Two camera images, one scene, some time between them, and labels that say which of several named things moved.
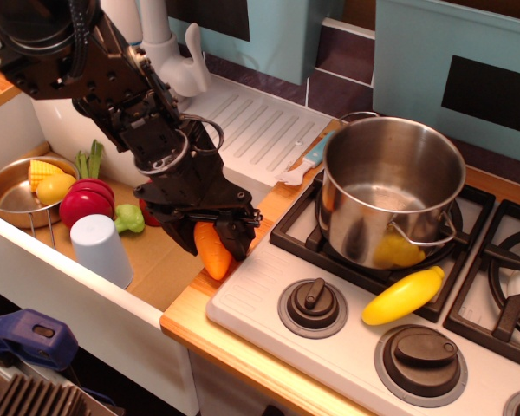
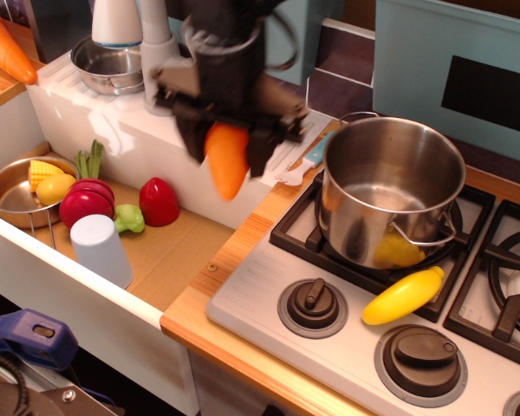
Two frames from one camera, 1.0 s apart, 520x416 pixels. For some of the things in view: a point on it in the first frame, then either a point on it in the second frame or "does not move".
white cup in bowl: x=125 y=16 does not move
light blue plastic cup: x=99 y=250 does not move
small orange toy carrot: x=217 y=256 -> x=227 y=150
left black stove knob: x=313 y=308 does not move
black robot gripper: x=188 y=180 -> x=225 y=81
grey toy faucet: x=186 y=76 does not move
